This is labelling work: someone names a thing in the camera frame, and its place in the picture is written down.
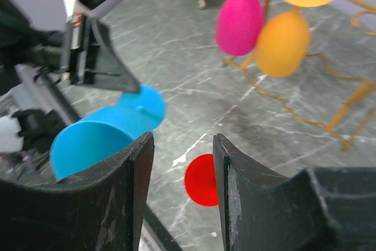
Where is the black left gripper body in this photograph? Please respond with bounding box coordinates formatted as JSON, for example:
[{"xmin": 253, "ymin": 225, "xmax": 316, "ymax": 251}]
[{"xmin": 61, "ymin": 15, "xmax": 94, "ymax": 85}]

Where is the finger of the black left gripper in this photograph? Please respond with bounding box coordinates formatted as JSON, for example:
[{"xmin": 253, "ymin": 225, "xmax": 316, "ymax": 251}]
[{"xmin": 85, "ymin": 18, "xmax": 140, "ymax": 93}]

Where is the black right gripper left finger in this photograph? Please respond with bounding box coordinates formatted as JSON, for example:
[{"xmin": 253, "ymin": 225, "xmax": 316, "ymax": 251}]
[{"xmin": 1, "ymin": 132, "xmax": 155, "ymax": 250}]

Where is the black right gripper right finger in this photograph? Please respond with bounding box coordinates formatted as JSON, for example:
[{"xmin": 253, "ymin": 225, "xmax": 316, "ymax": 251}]
[{"xmin": 213, "ymin": 134, "xmax": 375, "ymax": 250}]

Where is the blue wine glass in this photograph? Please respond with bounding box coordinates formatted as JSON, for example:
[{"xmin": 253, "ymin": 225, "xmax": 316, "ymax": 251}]
[{"xmin": 50, "ymin": 85, "xmax": 166, "ymax": 180}]

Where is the red wine glass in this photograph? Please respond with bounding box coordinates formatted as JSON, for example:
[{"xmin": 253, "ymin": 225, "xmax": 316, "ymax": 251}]
[{"xmin": 184, "ymin": 153, "xmax": 219, "ymax": 207}]

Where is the orange wine glass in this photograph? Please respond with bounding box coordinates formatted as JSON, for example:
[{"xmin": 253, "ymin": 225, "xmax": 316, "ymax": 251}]
[{"xmin": 254, "ymin": 0, "xmax": 333, "ymax": 77}]

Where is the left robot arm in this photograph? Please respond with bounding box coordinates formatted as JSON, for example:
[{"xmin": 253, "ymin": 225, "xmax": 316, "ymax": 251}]
[{"xmin": 1, "ymin": 0, "xmax": 140, "ymax": 93}]

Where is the pink wine glass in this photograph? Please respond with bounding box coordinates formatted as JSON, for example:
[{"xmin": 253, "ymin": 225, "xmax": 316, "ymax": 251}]
[{"xmin": 215, "ymin": 0, "xmax": 270, "ymax": 56}]

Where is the gold wire wine glass rack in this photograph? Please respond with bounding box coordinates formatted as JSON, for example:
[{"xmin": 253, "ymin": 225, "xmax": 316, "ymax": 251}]
[{"xmin": 184, "ymin": 0, "xmax": 376, "ymax": 151}]

